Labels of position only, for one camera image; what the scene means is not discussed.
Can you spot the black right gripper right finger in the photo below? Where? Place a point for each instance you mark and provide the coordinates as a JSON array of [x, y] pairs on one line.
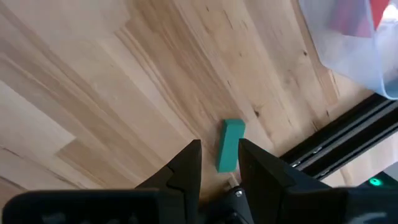
[[267, 186]]

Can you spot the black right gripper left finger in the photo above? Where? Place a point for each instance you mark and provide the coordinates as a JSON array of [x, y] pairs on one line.
[[186, 174]]

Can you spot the teal green wooden block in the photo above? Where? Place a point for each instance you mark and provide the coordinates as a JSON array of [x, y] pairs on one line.
[[230, 146]]

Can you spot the red wooden block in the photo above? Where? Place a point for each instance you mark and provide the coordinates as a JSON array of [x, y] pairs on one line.
[[380, 11]]

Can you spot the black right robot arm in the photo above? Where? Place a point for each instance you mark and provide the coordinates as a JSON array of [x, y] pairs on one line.
[[375, 182]]

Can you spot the clear plastic bin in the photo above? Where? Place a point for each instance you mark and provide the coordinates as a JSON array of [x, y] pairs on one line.
[[351, 53]]

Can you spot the black aluminium table frame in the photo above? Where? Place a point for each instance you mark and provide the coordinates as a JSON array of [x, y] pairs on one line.
[[342, 143]]

